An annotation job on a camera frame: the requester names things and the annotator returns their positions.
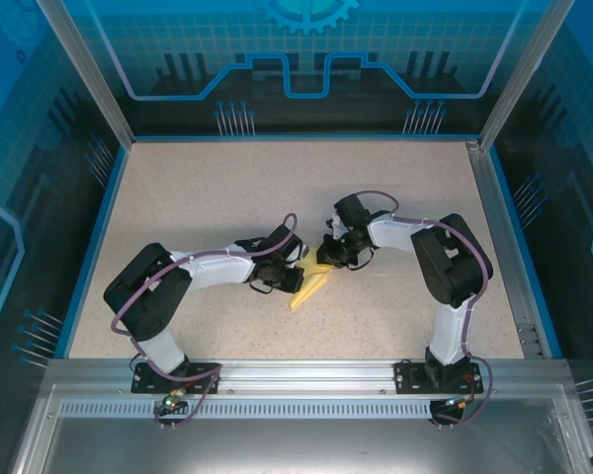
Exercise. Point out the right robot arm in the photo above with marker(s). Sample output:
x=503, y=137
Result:
x=400, y=234

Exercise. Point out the aluminium frame post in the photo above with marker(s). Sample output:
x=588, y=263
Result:
x=518, y=84
x=98, y=84

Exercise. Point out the blue printed gear panel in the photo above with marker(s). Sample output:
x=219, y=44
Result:
x=301, y=113

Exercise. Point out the blue printed side panel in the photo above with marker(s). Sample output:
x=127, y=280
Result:
x=573, y=197
x=20, y=197

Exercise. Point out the aluminium mounting rail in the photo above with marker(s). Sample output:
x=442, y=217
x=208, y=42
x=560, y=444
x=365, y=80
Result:
x=306, y=375

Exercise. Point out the metal sheet tray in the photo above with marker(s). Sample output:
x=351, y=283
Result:
x=301, y=449

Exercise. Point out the blue table border trim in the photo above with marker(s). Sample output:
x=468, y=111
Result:
x=95, y=247

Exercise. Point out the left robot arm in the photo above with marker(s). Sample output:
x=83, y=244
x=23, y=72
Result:
x=217, y=269

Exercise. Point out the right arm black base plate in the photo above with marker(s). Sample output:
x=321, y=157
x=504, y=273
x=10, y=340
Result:
x=407, y=377

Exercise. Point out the connector with green light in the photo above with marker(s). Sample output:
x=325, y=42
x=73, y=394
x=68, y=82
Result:
x=457, y=402
x=173, y=402

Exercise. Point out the aluminium side rail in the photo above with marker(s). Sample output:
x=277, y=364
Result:
x=491, y=197

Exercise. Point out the yellow paper sheet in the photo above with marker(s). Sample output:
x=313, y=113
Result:
x=311, y=286

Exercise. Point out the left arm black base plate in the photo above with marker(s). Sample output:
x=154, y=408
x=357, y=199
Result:
x=137, y=389

